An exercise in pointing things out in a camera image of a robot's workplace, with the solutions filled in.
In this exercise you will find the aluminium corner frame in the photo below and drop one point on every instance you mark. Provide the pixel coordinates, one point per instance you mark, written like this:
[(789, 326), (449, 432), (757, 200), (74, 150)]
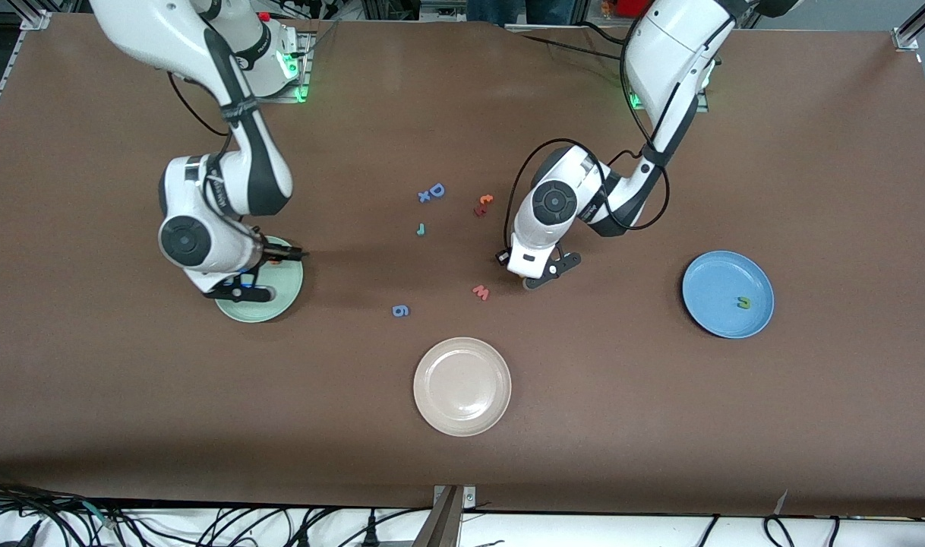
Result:
[(36, 19), (907, 38)]

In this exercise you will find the aluminium profile bar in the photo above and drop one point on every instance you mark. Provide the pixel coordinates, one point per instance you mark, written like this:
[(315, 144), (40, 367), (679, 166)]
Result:
[(443, 524)]

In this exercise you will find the blue plate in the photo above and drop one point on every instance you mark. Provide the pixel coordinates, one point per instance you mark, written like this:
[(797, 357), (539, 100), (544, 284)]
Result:
[(721, 289)]

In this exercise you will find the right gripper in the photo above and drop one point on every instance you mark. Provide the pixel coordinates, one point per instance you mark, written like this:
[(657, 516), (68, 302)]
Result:
[(268, 258)]

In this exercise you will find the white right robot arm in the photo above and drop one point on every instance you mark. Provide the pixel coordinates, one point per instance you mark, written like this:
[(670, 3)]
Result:
[(151, 30)]

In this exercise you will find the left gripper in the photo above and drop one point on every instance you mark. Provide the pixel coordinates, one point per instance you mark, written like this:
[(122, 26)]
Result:
[(500, 255)]

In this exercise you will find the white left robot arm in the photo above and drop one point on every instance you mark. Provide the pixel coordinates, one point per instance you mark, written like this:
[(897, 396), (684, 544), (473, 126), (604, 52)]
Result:
[(660, 53)]

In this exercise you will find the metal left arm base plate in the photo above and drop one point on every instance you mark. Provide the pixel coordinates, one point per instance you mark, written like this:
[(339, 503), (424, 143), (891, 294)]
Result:
[(702, 106)]

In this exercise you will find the pink foam letter w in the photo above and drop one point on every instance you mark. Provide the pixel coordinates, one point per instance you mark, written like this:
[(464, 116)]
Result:
[(481, 292)]

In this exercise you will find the small pale tape strip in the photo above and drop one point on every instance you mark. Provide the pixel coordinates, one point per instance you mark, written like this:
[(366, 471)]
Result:
[(781, 505)]

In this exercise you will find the person in blue jeans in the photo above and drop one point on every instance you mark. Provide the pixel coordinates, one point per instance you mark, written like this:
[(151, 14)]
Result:
[(523, 9)]

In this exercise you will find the pale green plate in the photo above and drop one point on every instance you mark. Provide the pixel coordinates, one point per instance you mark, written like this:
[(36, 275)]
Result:
[(280, 296)]

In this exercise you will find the blue foam letter D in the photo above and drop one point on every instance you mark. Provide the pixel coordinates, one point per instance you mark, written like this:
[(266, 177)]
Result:
[(432, 190)]

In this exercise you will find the brown table cover sheet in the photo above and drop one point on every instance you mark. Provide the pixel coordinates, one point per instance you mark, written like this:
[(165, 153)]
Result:
[(584, 418)]

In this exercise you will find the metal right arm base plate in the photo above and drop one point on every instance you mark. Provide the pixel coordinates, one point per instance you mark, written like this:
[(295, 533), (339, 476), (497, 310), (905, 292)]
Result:
[(304, 76)]

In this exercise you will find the beige plate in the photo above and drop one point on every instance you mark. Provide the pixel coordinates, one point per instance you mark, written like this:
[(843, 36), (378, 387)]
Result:
[(462, 387)]

